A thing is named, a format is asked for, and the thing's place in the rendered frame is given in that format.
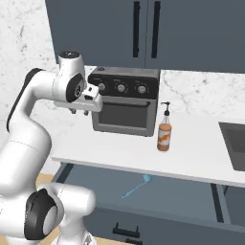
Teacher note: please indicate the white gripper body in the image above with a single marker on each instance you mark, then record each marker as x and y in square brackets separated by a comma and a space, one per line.
[83, 104]

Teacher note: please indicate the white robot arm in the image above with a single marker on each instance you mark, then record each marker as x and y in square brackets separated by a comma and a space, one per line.
[25, 153]

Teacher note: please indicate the light blue ladle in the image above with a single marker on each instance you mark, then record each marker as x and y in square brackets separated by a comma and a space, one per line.
[138, 186]

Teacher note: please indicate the open grey drawer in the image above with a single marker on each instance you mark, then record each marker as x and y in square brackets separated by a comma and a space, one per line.
[143, 201]

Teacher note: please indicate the grey toaster oven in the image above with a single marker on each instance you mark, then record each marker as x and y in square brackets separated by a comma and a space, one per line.
[125, 100]

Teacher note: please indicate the orange soap dispenser bottle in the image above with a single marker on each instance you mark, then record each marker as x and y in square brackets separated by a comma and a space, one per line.
[164, 130]

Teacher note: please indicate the grey sink basin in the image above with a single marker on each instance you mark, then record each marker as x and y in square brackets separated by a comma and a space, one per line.
[233, 144]

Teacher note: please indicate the grey wall cupboard door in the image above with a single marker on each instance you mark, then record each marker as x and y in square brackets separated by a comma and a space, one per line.
[197, 35]
[95, 32]

